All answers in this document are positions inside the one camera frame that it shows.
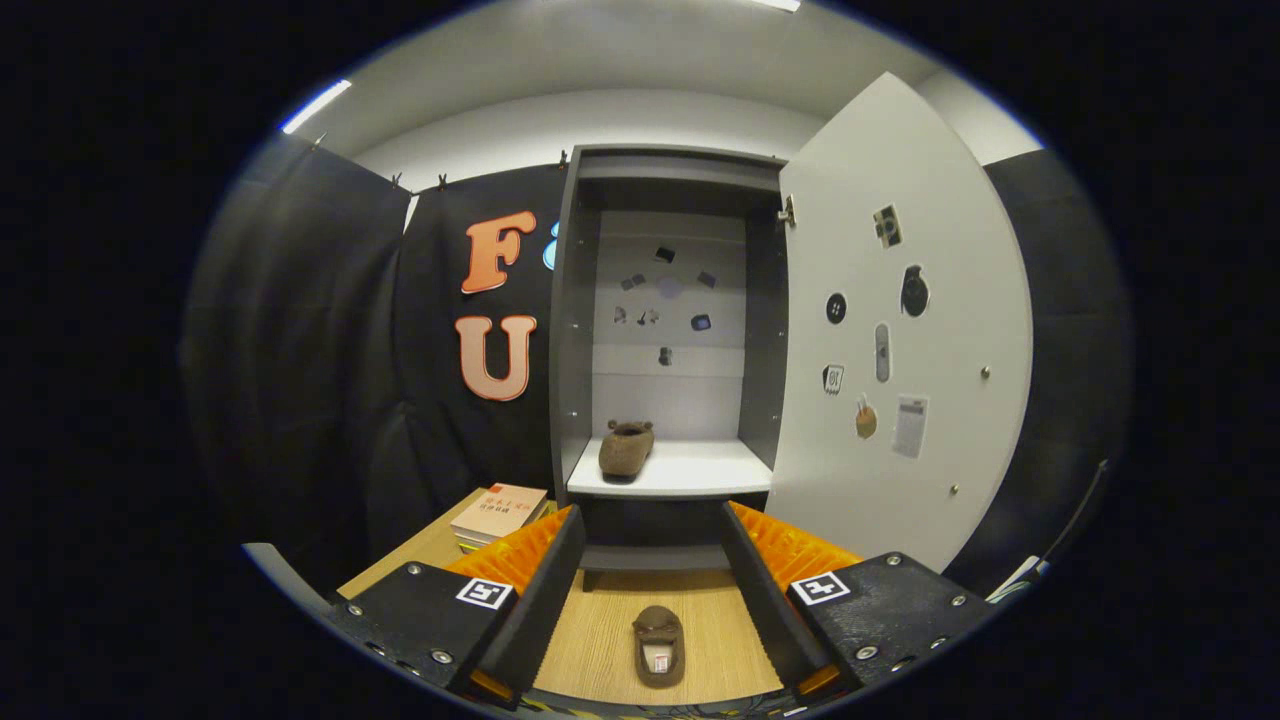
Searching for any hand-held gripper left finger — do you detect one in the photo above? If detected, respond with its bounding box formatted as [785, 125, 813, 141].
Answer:
[322, 503, 587, 706]

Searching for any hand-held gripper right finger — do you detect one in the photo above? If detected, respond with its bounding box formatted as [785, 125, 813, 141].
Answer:
[720, 500, 996, 699]

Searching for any brown fuzzy shoe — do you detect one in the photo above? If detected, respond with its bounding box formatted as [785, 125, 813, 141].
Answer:
[632, 605, 687, 689]
[598, 420, 656, 479]

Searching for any beige shoe cabinet door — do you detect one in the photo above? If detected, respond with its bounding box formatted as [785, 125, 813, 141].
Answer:
[765, 72, 1034, 573]

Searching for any yellow edged book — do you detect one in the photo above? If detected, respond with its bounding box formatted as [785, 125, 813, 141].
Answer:
[455, 505, 556, 553]

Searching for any beige cover book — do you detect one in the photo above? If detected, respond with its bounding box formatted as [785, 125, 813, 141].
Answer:
[450, 483, 549, 541]

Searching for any black backdrop cloth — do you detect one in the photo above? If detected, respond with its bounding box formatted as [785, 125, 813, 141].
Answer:
[180, 135, 1136, 601]

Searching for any row of backdrop clips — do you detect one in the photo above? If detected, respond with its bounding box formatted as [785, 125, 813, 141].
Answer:
[310, 132, 571, 191]

